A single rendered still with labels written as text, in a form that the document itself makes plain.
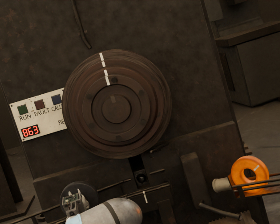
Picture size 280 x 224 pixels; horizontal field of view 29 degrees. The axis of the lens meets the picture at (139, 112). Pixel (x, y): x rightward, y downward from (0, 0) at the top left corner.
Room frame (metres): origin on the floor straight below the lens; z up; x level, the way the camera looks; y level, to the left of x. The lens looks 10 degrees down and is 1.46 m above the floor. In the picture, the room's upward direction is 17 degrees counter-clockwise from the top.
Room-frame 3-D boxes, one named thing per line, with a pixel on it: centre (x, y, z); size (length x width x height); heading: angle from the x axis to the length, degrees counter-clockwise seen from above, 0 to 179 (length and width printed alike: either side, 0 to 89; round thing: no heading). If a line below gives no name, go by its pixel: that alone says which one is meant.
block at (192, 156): (2.29, -0.15, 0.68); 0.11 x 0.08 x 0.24; 178
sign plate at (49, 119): (2.40, 0.42, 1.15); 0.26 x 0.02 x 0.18; 88
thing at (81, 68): (2.28, 0.08, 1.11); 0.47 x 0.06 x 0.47; 88
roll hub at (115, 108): (2.18, 0.09, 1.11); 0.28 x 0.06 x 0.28; 88
